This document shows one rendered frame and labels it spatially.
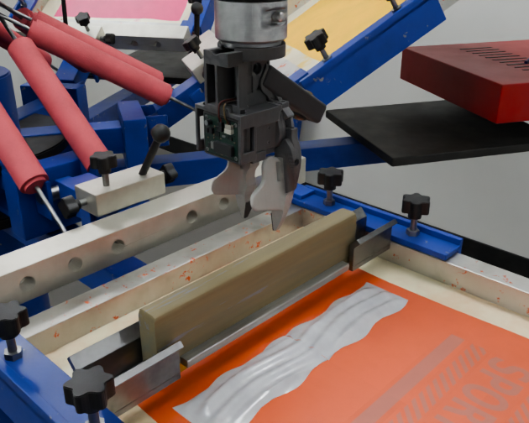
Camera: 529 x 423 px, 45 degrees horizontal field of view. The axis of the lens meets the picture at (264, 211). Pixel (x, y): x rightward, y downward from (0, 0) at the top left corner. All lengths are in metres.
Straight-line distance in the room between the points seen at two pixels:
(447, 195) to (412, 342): 2.21
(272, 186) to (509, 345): 0.36
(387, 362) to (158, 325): 0.28
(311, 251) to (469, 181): 2.14
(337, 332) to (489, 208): 2.16
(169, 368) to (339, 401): 0.19
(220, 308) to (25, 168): 0.47
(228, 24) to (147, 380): 0.37
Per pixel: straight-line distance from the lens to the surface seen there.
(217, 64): 0.65
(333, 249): 0.88
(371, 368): 0.78
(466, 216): 2.99
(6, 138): 1.12
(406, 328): 0.85
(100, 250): 0.90
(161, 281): 0.89
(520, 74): 1.62
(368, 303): 0.88
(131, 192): 0.97
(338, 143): 1.58
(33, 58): 1.25
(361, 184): 3.26
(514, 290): 0.91
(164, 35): 1.78
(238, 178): 0.75
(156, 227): 0.95
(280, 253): 0.79
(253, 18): 0.64
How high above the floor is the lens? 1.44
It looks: 25 degrees down
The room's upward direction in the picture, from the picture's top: straight up
